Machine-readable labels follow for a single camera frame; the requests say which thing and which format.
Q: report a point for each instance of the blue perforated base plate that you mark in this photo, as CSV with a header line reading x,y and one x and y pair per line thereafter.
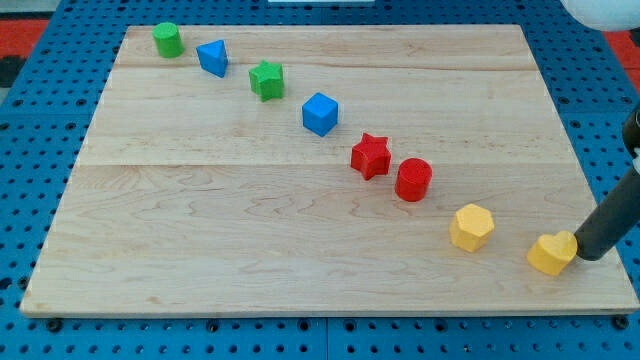
x,y
49,107

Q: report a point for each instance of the green star block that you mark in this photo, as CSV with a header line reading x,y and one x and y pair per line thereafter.
x,y
267,80

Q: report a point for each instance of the green cylinder block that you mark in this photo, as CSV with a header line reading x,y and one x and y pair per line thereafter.
x,y
168,40

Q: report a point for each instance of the wooden board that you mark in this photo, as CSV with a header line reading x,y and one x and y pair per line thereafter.
x,y
191,198

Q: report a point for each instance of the blue cube block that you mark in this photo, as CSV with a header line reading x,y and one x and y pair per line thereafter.
x,y
320,114

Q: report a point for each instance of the blue triangle block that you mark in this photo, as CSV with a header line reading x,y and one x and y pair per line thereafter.
x,y
213,57

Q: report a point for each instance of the red star block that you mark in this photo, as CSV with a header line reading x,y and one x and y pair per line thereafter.
x,y
371,156

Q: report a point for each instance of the yellow hexagon block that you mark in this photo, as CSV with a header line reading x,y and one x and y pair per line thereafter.
x,y
471,227

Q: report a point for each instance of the yellow heart block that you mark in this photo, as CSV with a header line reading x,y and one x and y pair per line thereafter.
x,y
552,253

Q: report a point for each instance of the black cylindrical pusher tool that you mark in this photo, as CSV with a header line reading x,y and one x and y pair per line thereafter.
x,y
619,211

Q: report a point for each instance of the red cylinder block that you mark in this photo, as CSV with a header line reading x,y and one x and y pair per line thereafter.
x,y
413,179

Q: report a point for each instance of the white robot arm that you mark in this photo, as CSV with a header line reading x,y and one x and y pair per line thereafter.
x,y
604,15

